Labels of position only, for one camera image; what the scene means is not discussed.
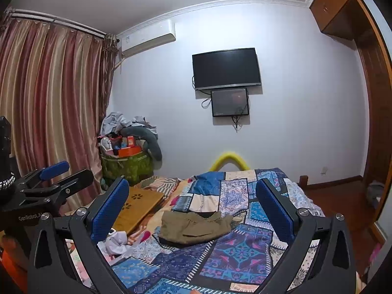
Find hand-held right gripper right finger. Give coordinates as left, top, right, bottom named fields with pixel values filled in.
left=255, top=177, right=358, bottom=294

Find curtain rod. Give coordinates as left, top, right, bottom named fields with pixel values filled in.
left=4, top=5, right=119, bottom=43

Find large wall television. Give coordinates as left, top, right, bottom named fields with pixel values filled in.
left=192, top=47, right=262, bottom=91

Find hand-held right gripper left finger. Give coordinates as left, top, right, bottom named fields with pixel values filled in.
left=27, top=177, right=130, bottom=294

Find orange box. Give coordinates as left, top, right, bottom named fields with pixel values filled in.
left=118, top=145, right=143, bottom=158

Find orange cloth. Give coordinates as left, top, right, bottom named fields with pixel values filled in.
left=0, top=233, right=34, bottom=294

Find pink striped curtain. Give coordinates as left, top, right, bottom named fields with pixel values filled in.
left=0, top=15, right=119, bottom=219

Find khaki pants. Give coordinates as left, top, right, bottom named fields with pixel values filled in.
left=158, top=211, right=234, bottom=246

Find wooden lap tray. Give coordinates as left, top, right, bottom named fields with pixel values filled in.
left=113, top=185, right=166, bottom=237

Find wooden wardrobe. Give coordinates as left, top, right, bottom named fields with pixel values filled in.
left=309, top=0, right=392, bottom=247

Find grey bag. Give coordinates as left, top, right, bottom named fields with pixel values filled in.
left=367, top=180, right=386, bottom=211

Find white air conditioner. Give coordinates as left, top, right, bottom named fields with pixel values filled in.
left=118, top=19, right=177, bottom=59

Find grey long pillow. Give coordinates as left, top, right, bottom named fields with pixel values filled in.
left=120, top=126, right=163, bottom=162

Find small wall monitor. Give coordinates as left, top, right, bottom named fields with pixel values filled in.
left=211, top=88, right=249, bottom=118

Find blue patchwork quilt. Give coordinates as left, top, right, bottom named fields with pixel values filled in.
left=66, top=168, right=330, bottom=294

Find green storage box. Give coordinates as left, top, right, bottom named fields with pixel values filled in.
left=100, top=151, right=154, bottom=188

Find yellow curved foam tube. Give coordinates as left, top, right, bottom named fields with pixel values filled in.
left=209, top=151, right=249, bottom=172

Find pink slipper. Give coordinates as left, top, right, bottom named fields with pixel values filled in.
left=368, top=241, right=382, bottom=264

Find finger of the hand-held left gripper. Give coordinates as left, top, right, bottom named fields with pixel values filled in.
left=19, top=160, right=70, bottom=188
left=24, top=168, right=94, bottom=215

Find pile of grey clothes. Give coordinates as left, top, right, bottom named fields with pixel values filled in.
left=102, top=111, right=157, bottom=136

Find braided black white cable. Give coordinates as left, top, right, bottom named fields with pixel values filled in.
left=0, top=171, right=16, bottom=192

